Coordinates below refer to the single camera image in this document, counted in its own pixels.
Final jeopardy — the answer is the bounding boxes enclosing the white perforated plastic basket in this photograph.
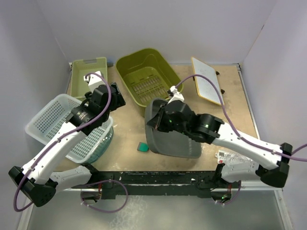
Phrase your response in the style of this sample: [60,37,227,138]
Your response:
[25,94,113,164]

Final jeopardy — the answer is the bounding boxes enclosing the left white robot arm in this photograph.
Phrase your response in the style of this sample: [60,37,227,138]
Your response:
[9,82,125,207]

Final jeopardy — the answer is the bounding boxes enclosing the olive green plastic tub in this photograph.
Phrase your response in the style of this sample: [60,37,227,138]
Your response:
[116,48,181,108]

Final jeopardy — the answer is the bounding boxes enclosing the light green plastic basket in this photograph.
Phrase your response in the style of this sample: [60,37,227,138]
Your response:
[70,57,108,101]

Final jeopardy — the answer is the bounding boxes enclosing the large grey plastic tub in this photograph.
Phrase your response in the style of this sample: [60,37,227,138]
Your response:
[144,98,201,159]

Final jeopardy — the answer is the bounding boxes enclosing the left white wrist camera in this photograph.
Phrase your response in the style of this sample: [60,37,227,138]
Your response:
[83,74,105,92]

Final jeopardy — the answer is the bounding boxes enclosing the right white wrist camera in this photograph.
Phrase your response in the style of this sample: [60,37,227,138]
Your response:
[167,86,184,104]

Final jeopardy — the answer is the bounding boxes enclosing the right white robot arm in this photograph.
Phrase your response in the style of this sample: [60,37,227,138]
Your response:
[144,99,293,188]

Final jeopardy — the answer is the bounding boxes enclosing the small grey blue block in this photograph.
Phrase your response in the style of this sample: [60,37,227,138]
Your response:
[107,57,114,67]

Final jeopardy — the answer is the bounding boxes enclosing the teal transparent basket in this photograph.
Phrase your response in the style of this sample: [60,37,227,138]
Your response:
[82,125,114,163]

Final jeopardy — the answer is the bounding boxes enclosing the aluminium frame rail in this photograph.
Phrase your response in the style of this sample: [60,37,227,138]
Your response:
[236,64,294,230]

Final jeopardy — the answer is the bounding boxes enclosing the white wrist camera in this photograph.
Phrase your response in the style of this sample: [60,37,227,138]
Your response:
[167,86,184,104]
[83,74,105,92]

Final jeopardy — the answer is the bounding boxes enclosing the plastic bag with label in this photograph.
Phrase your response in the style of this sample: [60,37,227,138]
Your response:
[215,149,251,164]

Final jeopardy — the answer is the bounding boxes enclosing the teal green sponge block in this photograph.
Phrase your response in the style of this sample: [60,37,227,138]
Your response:
[137,142,149,152]

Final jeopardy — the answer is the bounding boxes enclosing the white board yellow frame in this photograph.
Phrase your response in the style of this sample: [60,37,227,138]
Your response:
[191,57,224,105]

